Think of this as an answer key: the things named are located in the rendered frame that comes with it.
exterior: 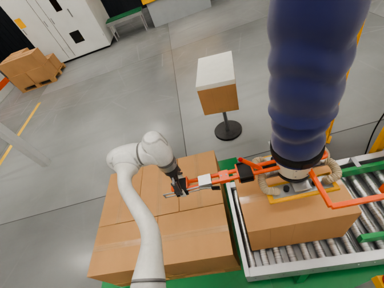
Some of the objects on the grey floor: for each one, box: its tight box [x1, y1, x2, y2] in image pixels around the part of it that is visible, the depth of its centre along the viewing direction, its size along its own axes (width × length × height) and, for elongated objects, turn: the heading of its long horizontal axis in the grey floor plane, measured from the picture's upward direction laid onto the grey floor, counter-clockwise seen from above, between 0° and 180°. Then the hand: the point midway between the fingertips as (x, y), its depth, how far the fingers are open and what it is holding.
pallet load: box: [0, 47, 66, 93], centre depth 641 cm, size 121×102×90 cm
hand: (182, 186), depth 112 cm, fingers closed on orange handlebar, 8 cm apart
